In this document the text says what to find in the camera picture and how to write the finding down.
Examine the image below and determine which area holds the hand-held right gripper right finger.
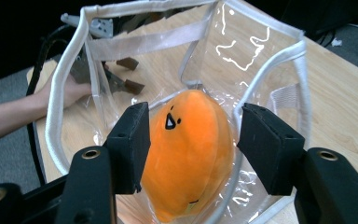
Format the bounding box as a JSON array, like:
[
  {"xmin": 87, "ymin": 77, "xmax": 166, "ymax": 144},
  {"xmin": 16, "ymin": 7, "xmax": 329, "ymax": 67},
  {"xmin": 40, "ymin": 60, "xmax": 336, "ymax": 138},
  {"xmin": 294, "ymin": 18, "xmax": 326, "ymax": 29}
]
[{"xmin": 236, "ymin": 102, "xmax": 358, "ymax": 224}]

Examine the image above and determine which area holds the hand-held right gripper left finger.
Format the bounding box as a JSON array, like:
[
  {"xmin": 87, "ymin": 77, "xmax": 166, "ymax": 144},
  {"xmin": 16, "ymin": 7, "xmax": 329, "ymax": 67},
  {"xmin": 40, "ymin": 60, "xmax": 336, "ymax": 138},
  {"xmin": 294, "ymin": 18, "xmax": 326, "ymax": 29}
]
[{"xmin": 55, "ymin": 102, "xmax": 152, "ymax": 224}]

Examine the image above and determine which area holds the orange plush toy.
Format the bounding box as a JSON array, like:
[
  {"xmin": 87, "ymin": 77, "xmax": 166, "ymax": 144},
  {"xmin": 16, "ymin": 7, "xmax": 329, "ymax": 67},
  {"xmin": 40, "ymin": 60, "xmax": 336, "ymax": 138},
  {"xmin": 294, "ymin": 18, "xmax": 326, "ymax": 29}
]
[{"xmin": 140, "ymin": 89, "xmax": 236, "ymax": 224}]

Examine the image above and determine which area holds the clear plastic bag white trim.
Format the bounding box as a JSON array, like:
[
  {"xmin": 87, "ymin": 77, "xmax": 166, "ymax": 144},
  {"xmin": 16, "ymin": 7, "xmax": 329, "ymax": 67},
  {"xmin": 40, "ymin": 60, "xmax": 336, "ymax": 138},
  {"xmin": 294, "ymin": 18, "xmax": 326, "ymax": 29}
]
[{"xmin": 45, "ymin": 0, "xmax": 312, "ymax": 224}]

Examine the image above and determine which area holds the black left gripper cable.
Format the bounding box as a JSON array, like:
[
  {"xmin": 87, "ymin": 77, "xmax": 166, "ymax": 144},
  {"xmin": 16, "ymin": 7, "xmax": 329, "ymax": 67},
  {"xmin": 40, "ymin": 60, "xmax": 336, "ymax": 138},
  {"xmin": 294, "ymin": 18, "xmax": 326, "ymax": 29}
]
[{"xmin": 25, "ymin": 23, "xmax": 77, "ymax": 188}]

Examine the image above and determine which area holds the black floor cable bundle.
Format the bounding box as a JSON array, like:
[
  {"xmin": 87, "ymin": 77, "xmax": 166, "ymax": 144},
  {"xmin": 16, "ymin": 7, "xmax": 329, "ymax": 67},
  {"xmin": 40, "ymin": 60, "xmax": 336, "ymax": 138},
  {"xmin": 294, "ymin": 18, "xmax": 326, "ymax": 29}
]
[{"xmin": 318, "ymin": 28, "xmax": 336, "ymax": 47}]

